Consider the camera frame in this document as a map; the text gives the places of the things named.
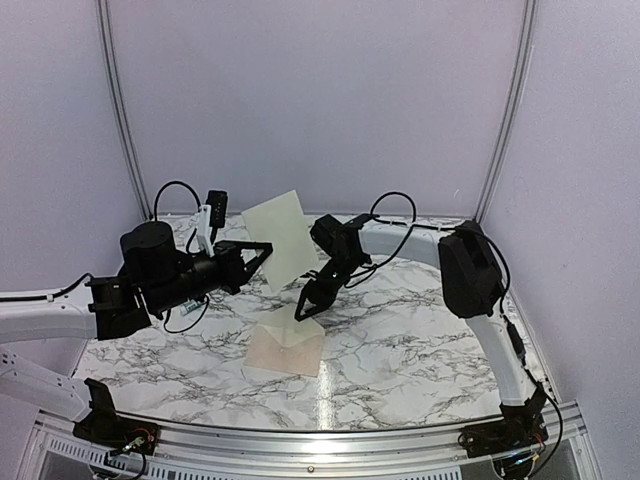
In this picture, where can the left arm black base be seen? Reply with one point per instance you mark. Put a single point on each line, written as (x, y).
(104, 426)

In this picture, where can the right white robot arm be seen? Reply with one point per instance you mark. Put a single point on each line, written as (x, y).
(473, 286)

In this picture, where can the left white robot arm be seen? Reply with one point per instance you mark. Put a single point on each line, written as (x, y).
(59, 314)

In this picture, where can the right aluminium corner post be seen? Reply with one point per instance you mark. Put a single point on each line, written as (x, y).
(515, 94)

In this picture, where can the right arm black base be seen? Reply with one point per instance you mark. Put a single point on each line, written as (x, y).
(519, 427)

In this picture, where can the cream envelope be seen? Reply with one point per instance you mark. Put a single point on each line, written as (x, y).
(280, 343)

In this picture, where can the curved aluminium front rail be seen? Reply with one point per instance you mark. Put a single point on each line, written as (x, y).
(441, 451)

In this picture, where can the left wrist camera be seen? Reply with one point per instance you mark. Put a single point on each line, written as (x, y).
(211, 217)

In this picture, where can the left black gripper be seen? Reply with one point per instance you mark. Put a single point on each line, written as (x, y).
(233, 271)

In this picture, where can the green white glue stick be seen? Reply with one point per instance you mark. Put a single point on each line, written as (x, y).
(192, 305)

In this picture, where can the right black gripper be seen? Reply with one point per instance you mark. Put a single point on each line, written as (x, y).
(321, 297)

